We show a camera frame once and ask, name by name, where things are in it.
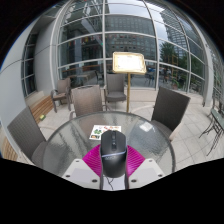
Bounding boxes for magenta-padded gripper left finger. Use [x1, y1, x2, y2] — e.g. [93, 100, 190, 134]
[62, 143, 105, 191]

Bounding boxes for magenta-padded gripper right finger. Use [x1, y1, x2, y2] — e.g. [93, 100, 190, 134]
[123, 143, 166, 190]

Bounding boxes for black computer mouse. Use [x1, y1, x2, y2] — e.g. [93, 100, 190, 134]
[99, 129, 128, 179]

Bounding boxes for colourful printed menu card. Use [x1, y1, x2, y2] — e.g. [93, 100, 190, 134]
[89, 124, 123, 141]

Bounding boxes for dark brown wicker chair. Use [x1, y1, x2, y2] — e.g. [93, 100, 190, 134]
[150, 86, 192, 141]

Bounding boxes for wooden slat bench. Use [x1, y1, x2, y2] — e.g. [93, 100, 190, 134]
[0, 126, 19, 163]
[28, 94, 54, 124]

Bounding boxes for black metal chairs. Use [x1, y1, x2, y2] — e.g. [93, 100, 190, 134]
[199, 99, 224, 157]

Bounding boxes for gold-framed sign stand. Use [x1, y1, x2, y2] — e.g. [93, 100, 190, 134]
[111, 51, 148, 114]

